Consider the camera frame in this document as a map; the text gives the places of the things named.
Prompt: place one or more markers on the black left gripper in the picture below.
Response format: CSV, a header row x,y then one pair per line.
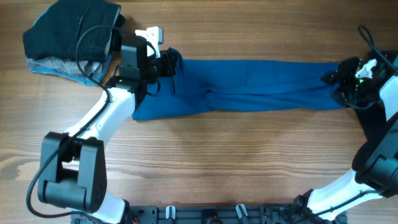
x,y
169,59

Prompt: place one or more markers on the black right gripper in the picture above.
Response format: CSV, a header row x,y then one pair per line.
x,y
341,77

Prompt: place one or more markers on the blue polo shirt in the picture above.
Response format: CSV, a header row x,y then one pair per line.
x,y
200,86

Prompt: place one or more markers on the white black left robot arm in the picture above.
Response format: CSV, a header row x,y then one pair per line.
x,y
72,172

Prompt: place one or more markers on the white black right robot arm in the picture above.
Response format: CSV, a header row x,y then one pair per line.
x,y
370,87

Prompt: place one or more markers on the black garment at right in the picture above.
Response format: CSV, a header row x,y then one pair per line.
x,y
371,120

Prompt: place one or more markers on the folded black garment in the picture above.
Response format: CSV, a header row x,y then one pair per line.
x,y
68,24

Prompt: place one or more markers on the folded grey garment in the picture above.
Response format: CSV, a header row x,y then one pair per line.
x,y
53,65

